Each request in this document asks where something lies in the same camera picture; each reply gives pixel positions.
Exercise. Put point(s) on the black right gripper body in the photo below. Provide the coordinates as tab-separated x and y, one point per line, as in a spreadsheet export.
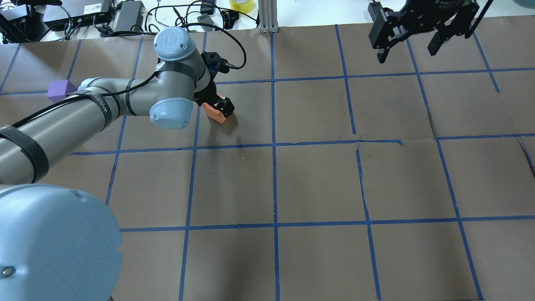
434	10

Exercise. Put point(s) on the aluminium frame post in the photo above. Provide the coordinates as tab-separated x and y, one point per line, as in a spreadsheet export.
268	16

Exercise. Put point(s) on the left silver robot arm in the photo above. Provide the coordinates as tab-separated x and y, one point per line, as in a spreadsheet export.
60	241

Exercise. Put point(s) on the black power adapter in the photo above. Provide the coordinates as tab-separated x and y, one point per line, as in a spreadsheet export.
206	23

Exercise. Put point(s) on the yellow tape roll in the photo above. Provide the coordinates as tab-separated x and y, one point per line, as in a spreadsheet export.
244	6

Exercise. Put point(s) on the purple foam cube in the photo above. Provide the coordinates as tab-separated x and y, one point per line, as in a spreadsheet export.
58	90

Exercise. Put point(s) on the orange foam cube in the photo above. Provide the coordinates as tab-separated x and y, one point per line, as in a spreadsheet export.
208	108

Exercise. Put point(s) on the black power brick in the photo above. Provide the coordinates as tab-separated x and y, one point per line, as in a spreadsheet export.
130	16

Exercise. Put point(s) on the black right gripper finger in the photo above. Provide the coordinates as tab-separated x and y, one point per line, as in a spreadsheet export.
387	30
445	39

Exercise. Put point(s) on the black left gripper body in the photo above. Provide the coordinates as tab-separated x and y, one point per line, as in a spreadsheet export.
207	93

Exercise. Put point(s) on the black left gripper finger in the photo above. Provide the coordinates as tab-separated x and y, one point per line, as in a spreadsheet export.
224	106

